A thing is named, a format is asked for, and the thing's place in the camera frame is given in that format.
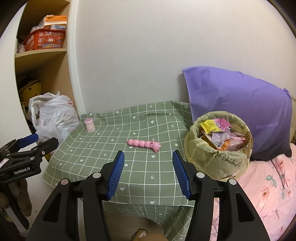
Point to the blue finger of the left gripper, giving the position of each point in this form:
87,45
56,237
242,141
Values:
47,147
26,141

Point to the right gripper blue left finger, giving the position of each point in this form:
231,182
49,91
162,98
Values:
115,174

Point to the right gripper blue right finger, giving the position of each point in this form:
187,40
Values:
182,176

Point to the yellow pink candy wrapper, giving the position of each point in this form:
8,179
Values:
215,125

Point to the orange snack bag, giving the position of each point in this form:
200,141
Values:
232,144

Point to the pale purple small wrapper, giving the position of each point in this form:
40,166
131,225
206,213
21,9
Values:
218,138

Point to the yellow-lined trash bin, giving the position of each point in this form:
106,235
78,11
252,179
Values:
219,165

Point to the white plastic bag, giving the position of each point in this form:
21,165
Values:
53,116

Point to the pink caterpillar toy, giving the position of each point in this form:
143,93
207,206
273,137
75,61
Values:
155,146

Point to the green checkered tablecloth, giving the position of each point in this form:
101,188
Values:
148,185

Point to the pink white jar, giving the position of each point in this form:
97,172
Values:
89,123

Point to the yellow cardboard box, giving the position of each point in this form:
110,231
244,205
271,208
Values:
33,88

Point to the wooden shelf unit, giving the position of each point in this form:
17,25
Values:
49,66

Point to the pink floral bed sheet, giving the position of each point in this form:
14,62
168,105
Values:
270,186

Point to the red plastic basket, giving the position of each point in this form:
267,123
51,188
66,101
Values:
44,39

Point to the purple pillow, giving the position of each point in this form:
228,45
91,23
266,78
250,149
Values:
265,108

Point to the orange white box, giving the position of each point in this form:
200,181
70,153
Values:
50,20

